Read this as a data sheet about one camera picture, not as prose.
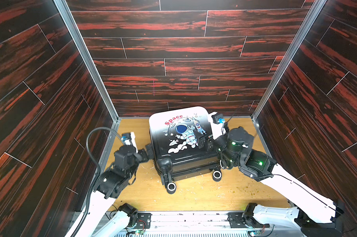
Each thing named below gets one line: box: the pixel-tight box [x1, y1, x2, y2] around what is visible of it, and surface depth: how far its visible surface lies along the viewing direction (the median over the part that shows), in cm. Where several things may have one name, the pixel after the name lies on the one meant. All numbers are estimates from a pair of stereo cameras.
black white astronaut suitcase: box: [149, 106, 222, 195], surface depth 80 cm
